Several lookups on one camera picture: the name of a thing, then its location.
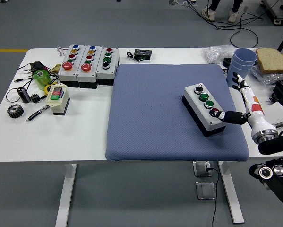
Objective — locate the black display meter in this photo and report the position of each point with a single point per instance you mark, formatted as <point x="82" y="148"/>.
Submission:
<point x="142" y="53"/>

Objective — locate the metal floor socket box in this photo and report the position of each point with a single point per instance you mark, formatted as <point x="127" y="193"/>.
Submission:
<point x="199" y="169"/>

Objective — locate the person's leg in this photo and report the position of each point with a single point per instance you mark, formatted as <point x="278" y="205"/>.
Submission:
<point x="233" y="16"/>
<point x="208" y="13"/>

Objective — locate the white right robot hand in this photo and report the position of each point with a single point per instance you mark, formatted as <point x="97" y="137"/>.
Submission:
<point x="254" y="111"/>

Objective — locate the metal floor cover plate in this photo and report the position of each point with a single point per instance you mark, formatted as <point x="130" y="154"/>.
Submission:
<point x="205" y="190"/>

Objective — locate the bread slice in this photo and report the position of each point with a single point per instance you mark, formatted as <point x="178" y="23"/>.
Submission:
<point x="272" y="60"/>

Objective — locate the grey four-button control box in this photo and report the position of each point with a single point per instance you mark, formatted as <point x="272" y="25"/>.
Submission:
<point x="103" y="73"/>
<point x="198" y="104"/>

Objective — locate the white table leg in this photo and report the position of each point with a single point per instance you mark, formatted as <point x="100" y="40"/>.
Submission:
<point x="231" y="189"/>
<point x="66" y="189"/>

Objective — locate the clear bubble wrap bag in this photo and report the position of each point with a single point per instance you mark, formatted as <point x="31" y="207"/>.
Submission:
<point x="214" y="53"/>

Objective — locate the brass fitting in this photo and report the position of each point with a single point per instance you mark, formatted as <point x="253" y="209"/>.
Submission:
<point x="55" y="69"/>

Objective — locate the light blue plastic cup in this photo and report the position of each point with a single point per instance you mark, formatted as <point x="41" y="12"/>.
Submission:
<point x="242" y="65"/>
<point x="245" y="55"/>
<point x="232" y="76"/>

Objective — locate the yellow tape roll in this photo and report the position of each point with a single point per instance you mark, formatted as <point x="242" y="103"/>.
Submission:
<point x="46" y="89"/>

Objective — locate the white paper card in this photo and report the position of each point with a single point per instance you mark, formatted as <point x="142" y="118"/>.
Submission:
<point x="280" y="113"/>

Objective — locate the black round part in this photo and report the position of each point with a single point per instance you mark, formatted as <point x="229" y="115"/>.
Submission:
<point x="226" y="62"/>

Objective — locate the blue-grey padded mat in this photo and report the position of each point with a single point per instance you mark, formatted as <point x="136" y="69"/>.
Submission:
<point x="155" y="106"/>

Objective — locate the black silver pen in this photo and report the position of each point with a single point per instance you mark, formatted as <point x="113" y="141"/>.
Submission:
<point x="36" y="115"/>

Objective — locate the large black gear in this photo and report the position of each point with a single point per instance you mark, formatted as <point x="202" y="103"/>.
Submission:
<point x="14" y="111"/>

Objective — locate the cream switch box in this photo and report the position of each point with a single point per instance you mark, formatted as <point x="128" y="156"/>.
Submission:
<point x="58" y="106"/>

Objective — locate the clear bag of washers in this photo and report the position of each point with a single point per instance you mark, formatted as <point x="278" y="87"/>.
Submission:
<point x="271" y="78"/>

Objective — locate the grey five-button control box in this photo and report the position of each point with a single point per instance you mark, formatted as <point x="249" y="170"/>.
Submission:
<point x="65" y="74"/>
<point x="84" y="76"/>

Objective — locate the small black gear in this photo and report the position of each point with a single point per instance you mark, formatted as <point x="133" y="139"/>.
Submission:
<point x="34" y="98"/>

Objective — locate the green plastic cylinder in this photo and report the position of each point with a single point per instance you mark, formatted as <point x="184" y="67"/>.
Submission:
<point x="43" y="81"/>

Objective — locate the black adapter block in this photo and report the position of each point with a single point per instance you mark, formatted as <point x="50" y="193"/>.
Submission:
<point x="38" y="65"/>

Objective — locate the black cylindrical capacitor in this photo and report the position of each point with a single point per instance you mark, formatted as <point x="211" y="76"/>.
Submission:
<point x="24" y="95"/>

